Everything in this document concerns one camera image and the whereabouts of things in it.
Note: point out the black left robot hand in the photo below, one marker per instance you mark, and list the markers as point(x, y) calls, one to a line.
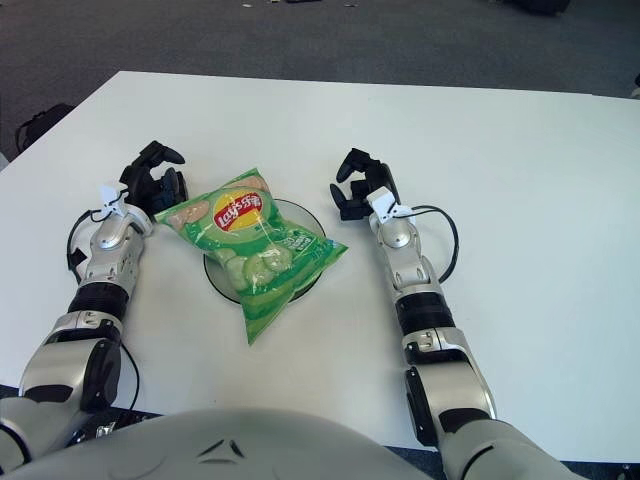
point(145, 182)

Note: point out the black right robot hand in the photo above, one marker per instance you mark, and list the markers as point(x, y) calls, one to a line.
point(380, 177)

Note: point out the green potato chips bag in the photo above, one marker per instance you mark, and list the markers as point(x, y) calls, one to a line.
point(250, 250)

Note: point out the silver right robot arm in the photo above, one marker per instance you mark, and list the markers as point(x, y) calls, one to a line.
point(415, 280)

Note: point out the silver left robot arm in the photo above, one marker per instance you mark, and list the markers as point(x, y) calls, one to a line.
point(107, 260)

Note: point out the white plate with black rim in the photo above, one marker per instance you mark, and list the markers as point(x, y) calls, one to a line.
point(302, 215)

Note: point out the black backpack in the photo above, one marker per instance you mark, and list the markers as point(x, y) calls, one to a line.
point(45, 120)

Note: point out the dark background object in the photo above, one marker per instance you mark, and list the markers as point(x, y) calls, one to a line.
point(542, 5)

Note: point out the grey robot torso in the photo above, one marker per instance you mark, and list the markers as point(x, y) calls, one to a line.
point(225, 450)

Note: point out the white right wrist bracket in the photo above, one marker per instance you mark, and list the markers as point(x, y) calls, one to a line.
point(382, 200)

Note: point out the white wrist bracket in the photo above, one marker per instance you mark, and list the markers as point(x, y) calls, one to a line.
point(107, 195)
point(382, 200)

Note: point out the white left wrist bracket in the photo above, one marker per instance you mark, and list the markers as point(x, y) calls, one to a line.
point(107, 195)

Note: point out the small metal bracket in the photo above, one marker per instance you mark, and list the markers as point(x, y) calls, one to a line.
point(105, 430)

